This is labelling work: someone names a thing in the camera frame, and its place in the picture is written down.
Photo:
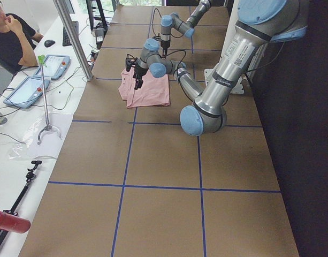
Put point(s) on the black computer mouse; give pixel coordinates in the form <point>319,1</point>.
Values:
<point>49,43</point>

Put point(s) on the pink Snoopy t-shirt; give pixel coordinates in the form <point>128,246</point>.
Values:
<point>154,91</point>

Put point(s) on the person in black shirt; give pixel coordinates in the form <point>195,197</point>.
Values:
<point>17,40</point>

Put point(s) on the metal reacher grabber tool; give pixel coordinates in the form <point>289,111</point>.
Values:
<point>48,127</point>

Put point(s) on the aluminium frame post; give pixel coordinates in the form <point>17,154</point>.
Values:
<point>74,38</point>

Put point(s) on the red cylinder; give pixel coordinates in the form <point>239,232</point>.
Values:
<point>12,223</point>

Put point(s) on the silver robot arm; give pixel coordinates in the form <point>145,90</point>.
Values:
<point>258,23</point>
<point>185,28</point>

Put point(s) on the teach pendant tablet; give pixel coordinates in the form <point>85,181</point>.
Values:
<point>54,66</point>
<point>26,94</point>

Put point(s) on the far teach pendant tablet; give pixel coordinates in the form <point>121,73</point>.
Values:
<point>54,66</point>

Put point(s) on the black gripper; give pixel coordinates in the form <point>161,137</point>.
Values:
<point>139,71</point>
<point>165,49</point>

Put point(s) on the near teach pendant tablet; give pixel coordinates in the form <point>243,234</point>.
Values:
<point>26,94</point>

